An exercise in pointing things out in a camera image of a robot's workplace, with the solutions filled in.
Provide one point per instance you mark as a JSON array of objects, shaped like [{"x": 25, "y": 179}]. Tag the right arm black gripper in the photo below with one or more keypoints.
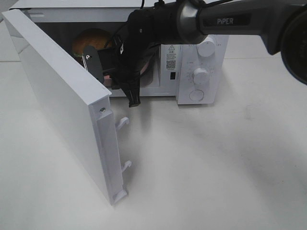
[{"x": 146, "y": 29}]

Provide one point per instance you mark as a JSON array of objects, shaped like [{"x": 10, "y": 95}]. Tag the burger with lettuce and cheese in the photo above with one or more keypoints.
[{"x": 91, "y": 37}]

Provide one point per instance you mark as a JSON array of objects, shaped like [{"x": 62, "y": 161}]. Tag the white timer knob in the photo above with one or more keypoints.
[{"x": 200, "y": 76}]

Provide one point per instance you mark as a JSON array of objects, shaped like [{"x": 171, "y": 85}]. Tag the upper white power knob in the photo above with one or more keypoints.
[{"x": 207, "y": 47}]

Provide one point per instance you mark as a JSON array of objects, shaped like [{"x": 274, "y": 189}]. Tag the white warning label sticker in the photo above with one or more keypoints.
[{"x": 171, "y": 54}]

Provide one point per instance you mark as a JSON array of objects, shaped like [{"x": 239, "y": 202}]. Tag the pink round plate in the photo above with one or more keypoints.
[{"x": 146, "y": 77}]

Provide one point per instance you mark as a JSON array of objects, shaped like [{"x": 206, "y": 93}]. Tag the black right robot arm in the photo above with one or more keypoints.
[{"x": 282, "y": 25}]

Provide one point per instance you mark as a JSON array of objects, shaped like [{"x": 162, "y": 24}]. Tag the white microwave door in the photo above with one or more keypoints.
[{"x": 74, "y": 101}]

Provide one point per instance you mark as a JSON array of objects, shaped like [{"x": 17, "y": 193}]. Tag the white microwave oven body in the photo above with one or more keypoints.
[{"x": 82, "y": 28}]

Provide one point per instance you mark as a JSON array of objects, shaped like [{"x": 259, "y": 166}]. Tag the round white door button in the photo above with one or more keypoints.
[{"x": 196, "y": 95}]

